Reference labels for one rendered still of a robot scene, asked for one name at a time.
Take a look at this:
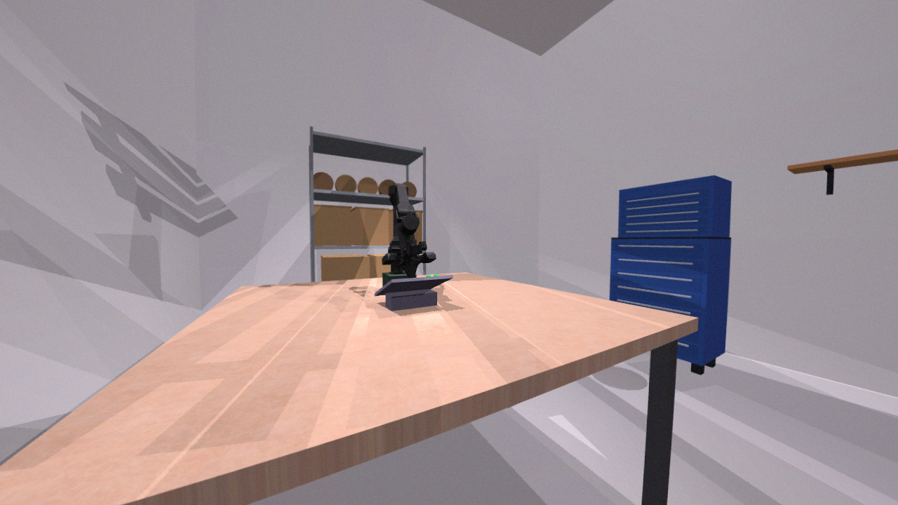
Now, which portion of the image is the lavender switch panel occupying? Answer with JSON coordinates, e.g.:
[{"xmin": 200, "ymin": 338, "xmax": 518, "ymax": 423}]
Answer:
[{"xmin": 374, "ymin": 274, "xmax": 453, "ymax": 311}]

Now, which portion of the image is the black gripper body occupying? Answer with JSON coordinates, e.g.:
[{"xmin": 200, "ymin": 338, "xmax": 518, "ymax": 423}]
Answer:
[{"xmin": 382, "ymin": 237, "xmax": 436, "ymax": 265}]

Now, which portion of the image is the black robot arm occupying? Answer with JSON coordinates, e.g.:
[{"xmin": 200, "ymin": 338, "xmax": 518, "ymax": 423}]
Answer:
[{"xmin": 388, "ymin": 183, "xmax": 427, "ymax": 274}]

